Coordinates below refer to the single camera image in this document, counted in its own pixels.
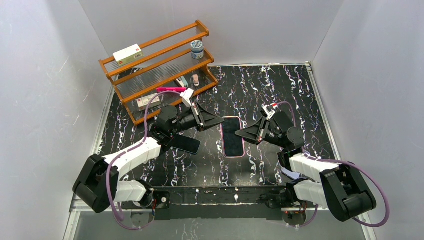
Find dark purple-edged smartphone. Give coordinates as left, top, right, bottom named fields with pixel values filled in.
left=221, top=117, right=245, bottom=158

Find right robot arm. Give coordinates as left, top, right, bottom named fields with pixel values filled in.
left=235, top=105, right=377, bottom=222

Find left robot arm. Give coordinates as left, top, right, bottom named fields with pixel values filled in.
left=72, top=102, right=225, bottom=213

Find dark teal smartphone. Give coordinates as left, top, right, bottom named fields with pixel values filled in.
left=169, top=134, right=201, bottom=155

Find grey box red label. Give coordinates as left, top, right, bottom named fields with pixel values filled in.
left=136, top=94, right=162, bottom=111

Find pink flat tool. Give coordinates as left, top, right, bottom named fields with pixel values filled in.
left=156, top=87, right=186, bottom=93

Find small pink eraser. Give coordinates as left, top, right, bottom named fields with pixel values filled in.
left=192, top=74, right=200, bottom=87

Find teal white stapler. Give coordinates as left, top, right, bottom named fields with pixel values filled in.
left=174, top=76, right=189, bottom=89

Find orange wooden shelf rack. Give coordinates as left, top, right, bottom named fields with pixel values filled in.
left=99, top=20, right=218, bottom=126

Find blue white round jar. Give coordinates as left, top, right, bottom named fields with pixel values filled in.
left=190, top=40, right=204, bottom=60

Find white box red label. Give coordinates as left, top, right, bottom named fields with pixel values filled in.
left=113, top=44, right=144, bottom=67

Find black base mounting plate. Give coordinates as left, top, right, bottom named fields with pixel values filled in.
left=150, top=185, right=309, bottom=221

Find aluminium front rail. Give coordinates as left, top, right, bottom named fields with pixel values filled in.
left=68, top=188, right=369, bottom=213

